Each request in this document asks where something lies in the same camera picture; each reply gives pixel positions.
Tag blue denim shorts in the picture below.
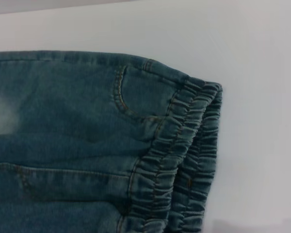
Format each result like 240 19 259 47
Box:
0 50 224 233

